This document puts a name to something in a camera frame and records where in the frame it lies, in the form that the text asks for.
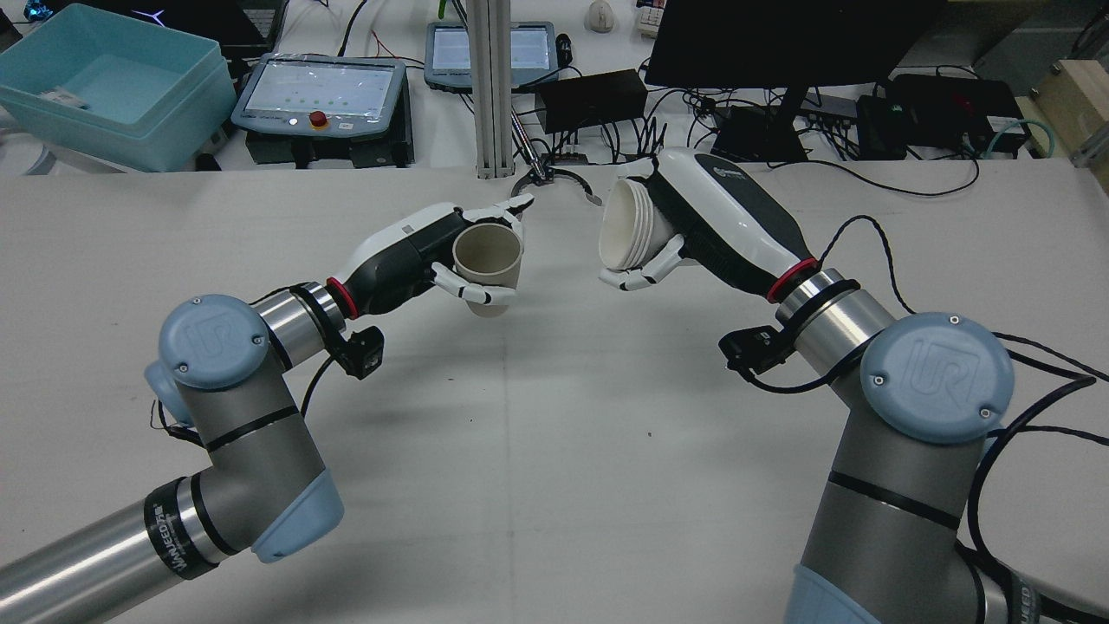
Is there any black electronics box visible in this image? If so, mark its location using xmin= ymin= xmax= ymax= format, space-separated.
xmin=856 ymin=74 xmax=1028 ymax=159

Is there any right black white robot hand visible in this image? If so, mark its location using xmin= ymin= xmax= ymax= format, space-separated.
xmin=598 ymin=147 xmax=820 ymax=304

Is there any white paper cup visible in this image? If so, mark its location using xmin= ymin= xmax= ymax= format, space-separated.
xmin=598 ymin=178 xmax=677 ymax=271

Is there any teach pendant with red button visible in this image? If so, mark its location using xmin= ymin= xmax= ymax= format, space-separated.
xmin=230 ymin=54 xmax=415 ymax=167

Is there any aluminium extrusion post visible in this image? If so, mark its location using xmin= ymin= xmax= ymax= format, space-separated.
xmin=466 ymin=0 xmax=518 ymax=180

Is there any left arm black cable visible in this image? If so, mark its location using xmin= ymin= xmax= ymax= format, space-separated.
xmin=295 ymin=354 xmax=340 ymax=421

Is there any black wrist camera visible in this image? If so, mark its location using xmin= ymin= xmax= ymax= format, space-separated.
xmin=719 ymin=325 xmax=794 ymax=378
xmin=329 ymin=325 xmax=386 ymax=380

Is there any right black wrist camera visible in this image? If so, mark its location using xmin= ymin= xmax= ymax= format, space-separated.
xmin=719 ymin=325 xmax=794 ymax=378

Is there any beige paper cup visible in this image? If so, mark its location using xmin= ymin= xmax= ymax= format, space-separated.
xmin=452 ymin=223 xmax=525 ymax=318

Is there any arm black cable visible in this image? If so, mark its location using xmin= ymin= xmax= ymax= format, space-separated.
xmin=295 ymin=354 xmax=340 ymax=421
xmin=736 ymin=215 xmax=1109 ymax=564

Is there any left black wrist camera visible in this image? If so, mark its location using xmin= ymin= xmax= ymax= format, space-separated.
xmin=329 ymin=325 xmax=386 ymax=380

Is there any black rectangular box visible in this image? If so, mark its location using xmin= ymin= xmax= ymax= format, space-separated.
xmin=535 ymin=69 xmax=649 ymax=135

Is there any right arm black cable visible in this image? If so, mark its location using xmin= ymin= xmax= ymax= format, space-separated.
xmin=736 ymin=215 xmax=1109 ymax=564

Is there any grey teach pendant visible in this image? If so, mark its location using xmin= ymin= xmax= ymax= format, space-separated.
xmin=425 ymin=22 xmax=560 ymax=92

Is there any black computer monitor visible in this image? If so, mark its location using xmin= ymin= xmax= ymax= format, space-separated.
xmin=645 ymin=0 xmax=950 ymax=163

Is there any wooden box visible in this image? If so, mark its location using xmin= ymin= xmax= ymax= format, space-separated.
xmin=1031 ymin=59 xmax=1109 ymax=192

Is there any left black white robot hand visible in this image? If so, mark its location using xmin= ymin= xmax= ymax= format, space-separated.
xmin=325 ymin=192 xmax=536 ymax=317

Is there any light blue plastic bin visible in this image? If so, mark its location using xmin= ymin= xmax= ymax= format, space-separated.
xmin=0 ymin=3 xmax=237 ymax=172

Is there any black laptop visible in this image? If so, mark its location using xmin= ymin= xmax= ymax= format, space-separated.
xmin=48 ymin=0 xmax=291 ymax=60

